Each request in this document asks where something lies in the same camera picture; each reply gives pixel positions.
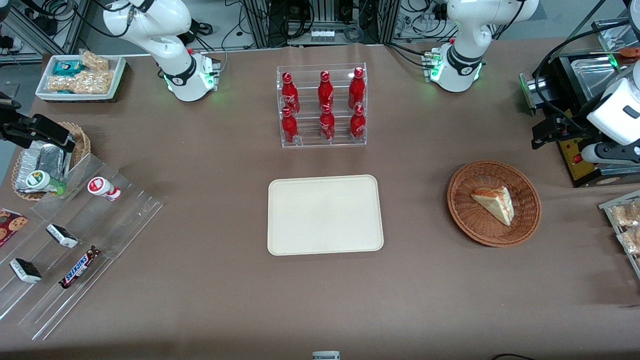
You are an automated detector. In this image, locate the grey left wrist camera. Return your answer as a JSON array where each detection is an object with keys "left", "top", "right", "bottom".
[{"left": 581, "top": 142, "right": 640, "bottom": 166}]

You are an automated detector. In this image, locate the snickers chocolate bar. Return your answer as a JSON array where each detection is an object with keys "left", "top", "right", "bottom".
[{"left": 58, "top": 245, "right": 102, "bottom": 290}]

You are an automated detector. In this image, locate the clear acrylic stepped display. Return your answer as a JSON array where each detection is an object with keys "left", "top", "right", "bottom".
[{"left": 0, "top": 152, "right": 166, "bottom": 342}]

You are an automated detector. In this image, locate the small brown wicker basket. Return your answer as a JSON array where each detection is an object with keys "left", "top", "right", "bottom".
[{"left": 11, "top": 121, "right": 92, "bottom": 202}]

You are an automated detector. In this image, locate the large round brown wicker basket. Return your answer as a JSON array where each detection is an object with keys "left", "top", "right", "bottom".
[{"left": 446, "top": 159, "right": 542, "bottom": 248}]

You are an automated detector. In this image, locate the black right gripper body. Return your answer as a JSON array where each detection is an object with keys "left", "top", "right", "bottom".
[{"left": 0, "top": 112, "right": 40, "bottom": 147}]

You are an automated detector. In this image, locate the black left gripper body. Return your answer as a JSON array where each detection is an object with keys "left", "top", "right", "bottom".
[{"left": 555, "top": 107, "right": 601, "bottom": 147}]

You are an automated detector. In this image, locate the green lid yogurt bottle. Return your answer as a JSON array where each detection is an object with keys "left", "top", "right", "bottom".
[{"left": 26, "top": 170, "right": 67, "bottom": 196}]

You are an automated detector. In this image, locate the grey metal snack tray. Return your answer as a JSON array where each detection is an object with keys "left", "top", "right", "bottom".
[{"left": 598, "top": 190, "right": 640, "bottom": 280}]

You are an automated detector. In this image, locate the triangular sandwich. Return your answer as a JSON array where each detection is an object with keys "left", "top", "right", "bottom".
[{"left": 470, "top": 186, "right": 515, "bottom": 227}]

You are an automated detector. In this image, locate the cream rectangular serving tray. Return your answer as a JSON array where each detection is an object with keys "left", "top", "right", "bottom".
[{"left": 267, "top": 174, "right": 385, "bottom": 257}]

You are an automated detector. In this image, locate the black white snack bar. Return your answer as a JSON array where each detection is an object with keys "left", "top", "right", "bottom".
[
  {"left": 45, "top": 223, "right": 79, "bottom": 249},
  {"left": 9, "top": 258, "right": 43, "bottom": 284}
]

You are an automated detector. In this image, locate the white rectangular snack tray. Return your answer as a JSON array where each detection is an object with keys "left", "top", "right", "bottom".
[{"left": 35, "top": 54, "right": 127, "bottom": 103}]

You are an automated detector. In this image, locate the aluminium frame rack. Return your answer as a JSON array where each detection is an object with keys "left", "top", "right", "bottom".
[{"left": 0, "top": 0, "right": 92, "bottom": 57}]

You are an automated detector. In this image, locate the red lid yogurt bottle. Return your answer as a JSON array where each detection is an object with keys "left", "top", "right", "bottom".
[{"left": 87, "top": 176, "right": 122, "bottom": 202}]

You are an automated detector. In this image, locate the black food warmer appliance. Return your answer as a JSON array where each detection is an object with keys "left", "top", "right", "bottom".
[{"left": 519, "top": 17, "right": 640, "bottom": 189}]

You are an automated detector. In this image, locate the chocolate chip cookie pack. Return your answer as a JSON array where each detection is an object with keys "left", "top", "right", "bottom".
[{"left": 0, "top": 207, "right": 29, "bottom": 248}]

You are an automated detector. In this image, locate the clear bag of crackers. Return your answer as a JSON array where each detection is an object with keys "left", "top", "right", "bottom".
[
  {"left": 616, "top": 227, "right": 640, "bottom": 256},
  {"left": 611, "top": 200, "right": 640, "bottom": 229}
]

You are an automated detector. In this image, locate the clear warmer pan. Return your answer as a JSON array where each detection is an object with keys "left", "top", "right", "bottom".
[{"left": 572, "top": 54, "right": 628, "bottom": 103}]

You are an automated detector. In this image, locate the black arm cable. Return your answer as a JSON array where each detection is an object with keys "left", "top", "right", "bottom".
[{"left": 534, "top": 22, "right": 640, "bottom": 132}]

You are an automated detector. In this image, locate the small rice cracker pack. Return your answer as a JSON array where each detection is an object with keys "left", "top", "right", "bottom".
[{"left": 80, "top": 50, "right": 110, "bottom": 72}]

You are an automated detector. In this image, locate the red cola bottle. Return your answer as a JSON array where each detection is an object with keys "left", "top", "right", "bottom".
[
  {"left": 318, "top": 70, "right": 335, "bottom": 112},
  {"left": 281, "top": 72, "right": 301, "bottom": 115},
  {"left": 349, "top": 104, "right": 366, "bottom": 140},
  {"left": 281, "top": 107, "right": 300, "bottom": 145},
  {"left": 319, "top": 104, "right": 336, "bottom": 142},
  {"left": 348, "top": 67, "right": 366, "bottom": 111}
]

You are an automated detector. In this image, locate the teal snack packet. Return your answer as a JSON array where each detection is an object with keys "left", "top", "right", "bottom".
[{"left": 52, "top": 60, "right": 83, "bottom": 77}]

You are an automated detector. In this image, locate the large rice cracker pack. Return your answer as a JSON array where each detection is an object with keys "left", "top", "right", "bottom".
[{"left": 46, "top": 70, "right": 115, "bottom": 95}]

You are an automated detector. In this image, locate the silver foil package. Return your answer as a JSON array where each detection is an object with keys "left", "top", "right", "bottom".
[{"left": 15, "top": 141, "right": 72, "bottom": 193}]

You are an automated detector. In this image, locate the clear acrylic bottle rack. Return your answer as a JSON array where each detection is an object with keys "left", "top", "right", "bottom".
[{"left": 276, "top": 62, "right": 368, "bottom": 149}]

